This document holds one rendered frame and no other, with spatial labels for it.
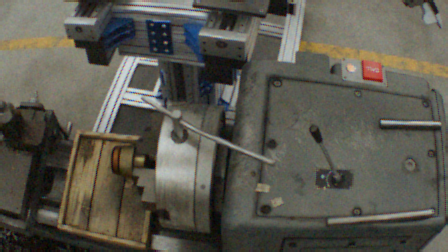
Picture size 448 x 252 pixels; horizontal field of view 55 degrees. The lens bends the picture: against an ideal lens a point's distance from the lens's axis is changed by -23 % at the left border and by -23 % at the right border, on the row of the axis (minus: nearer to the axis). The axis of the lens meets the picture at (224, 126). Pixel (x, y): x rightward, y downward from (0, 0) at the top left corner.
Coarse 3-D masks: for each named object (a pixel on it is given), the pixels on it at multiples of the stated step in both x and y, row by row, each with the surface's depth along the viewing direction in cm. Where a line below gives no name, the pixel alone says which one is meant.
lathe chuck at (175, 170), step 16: (192, 112) 125; (160, 144) 119; (176, 144) 119; (192, 144) 119; (160, 160) 118; (176, 160) 118; (192, 160) 118; (160, 176) 118; (176, 176) 117; (192, 176) 117; (160, 192) 118; (176, 192) 118; (192, 192) 118; (160, 208) 121; (176, 208) 120; (192, 208) 119; (176, 224) 124; (192, 224) 123
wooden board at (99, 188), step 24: (96, 144) 160; (120, 144) 160; (72, 168) 154; (96, 168) 155; (72, 192) 151; (96, 192) 151; (120, 192) 151; (72, 216) 146; (96, 216) 146; (144, 216) 147; (120, 240) 140; (144, 240) 141
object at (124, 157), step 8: (112, 152) 132; (120, 152) 132; (128, 152) 131; (112, 160) 131; (120, 160) 130; (128, 160) 130; (136, 160) 131; (144, 160) 131; (112, 168) 132; (120, 168) 131; (128, 168) 130; (144, 168) 131; (128, 176) 132
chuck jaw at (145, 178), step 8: (136, 168) 130; (136, 176) 128; (144, 176) 128; (152, 176) 128; (136, 184) 131; (144, 184) 126; (152, 184) 127; (144, 192) 125; (152, 192) 125; (144, 200) 123; (152, 200) 123; (144, 208) 125; (152, 208) 124; (160, 216) 124; (168, 216) 123
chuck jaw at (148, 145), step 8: (160, 112) 129; (152, 120) 129; (160, 120) 129; (152, 128) 130; (160, 128) 130; (144, 136) 131; (152, 136) 130; (136, 144) 131; (144, 144) 131; (152, 144) 131; (136, 152) 132; (144, 152) 131; (152, 152) 131
